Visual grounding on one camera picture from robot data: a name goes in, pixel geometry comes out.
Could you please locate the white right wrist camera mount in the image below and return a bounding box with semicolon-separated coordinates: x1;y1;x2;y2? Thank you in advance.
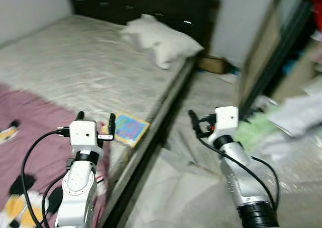
208;106;239;144

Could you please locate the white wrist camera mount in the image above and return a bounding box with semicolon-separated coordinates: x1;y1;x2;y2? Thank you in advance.
208;106;239;144
68;120;104;158

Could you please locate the dark bed frame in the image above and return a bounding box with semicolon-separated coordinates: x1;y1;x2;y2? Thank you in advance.
98;57;202;228

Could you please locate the white pillow green tree print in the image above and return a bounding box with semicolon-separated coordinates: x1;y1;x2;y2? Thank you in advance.
120;14;204;70

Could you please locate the brown textured box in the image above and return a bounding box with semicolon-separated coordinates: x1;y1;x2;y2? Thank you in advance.
197;55;228;74

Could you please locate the light green garment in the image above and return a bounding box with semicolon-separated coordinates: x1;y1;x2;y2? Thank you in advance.
234;112;283;150

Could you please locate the wardrobe sliding door frosted glass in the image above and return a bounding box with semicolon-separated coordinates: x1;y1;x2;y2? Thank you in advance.
235;0;322;119

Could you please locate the dark grey tufted headboard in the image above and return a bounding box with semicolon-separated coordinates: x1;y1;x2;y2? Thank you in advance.
67;0;222;48

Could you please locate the white grey garment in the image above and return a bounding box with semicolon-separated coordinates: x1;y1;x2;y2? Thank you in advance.
266;89;322;138

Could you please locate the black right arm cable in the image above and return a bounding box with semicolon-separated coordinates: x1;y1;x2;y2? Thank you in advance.
195;132;280;211

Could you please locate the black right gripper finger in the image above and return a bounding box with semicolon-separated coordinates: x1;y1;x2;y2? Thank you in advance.
188;110;201;138

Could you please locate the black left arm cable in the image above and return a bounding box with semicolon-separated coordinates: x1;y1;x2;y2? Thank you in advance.
19;127;71;228

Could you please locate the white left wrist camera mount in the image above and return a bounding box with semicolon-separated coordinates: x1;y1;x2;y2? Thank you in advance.
68;120;104;158

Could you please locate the white quilted mattress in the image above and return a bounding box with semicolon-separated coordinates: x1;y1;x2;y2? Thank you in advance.
0;14;198;156

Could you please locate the red garment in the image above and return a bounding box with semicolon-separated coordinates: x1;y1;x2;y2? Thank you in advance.
303;0;322;33

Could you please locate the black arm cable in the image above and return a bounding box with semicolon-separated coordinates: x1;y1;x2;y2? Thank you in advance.
195;132;280;211
19;127;71;228

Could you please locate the pink mouse print blanket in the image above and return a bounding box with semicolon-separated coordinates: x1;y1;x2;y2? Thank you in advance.
0;85;121;228

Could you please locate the colourful children's book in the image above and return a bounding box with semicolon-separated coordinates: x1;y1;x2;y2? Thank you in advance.
103;112;150;148

